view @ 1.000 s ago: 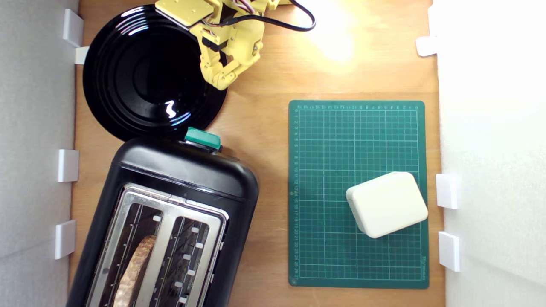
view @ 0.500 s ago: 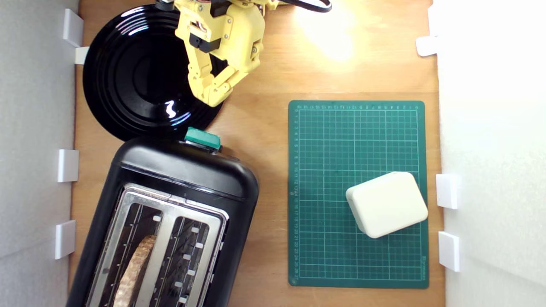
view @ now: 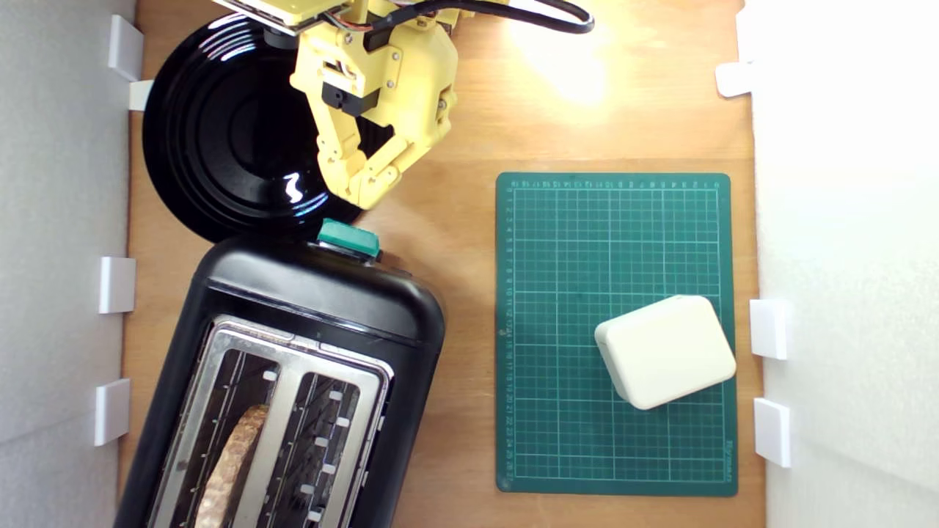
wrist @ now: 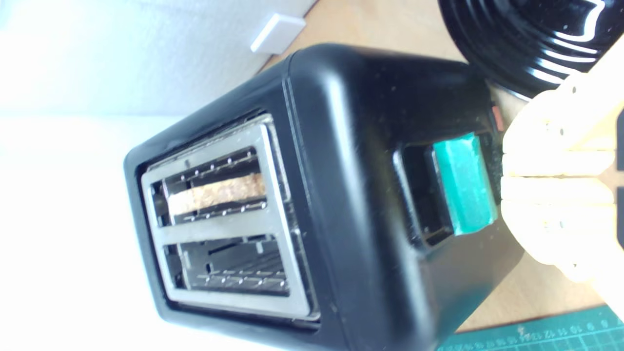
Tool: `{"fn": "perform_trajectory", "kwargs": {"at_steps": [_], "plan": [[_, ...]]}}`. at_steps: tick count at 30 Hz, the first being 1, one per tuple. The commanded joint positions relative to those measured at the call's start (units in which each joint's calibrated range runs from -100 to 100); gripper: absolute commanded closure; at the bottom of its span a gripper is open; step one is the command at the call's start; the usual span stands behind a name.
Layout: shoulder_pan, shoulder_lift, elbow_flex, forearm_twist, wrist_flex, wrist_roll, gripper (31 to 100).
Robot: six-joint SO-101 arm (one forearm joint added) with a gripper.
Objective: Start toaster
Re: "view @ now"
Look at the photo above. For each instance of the black round plate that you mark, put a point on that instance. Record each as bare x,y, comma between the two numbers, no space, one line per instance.
220,147

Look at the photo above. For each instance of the green cutting mat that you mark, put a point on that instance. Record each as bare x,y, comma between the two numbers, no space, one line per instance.
572,257

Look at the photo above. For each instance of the yellow wrist camera mount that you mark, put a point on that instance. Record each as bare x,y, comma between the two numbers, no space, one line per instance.
293,9

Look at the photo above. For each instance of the green toaster lever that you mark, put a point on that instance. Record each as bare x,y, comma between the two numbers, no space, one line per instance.
348,236

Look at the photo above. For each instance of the black two-slot toaster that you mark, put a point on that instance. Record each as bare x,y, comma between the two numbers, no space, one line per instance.
308,301

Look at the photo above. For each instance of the white rounded block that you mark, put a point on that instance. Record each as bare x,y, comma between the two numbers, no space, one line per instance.
664,352

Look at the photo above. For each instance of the white wall clip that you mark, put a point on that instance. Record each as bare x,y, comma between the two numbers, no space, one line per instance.
117,284
772,433
139,95
733,78
125,48
111,412
769,328

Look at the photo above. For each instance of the brown bread slice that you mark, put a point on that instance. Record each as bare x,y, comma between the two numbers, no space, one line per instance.
231,462

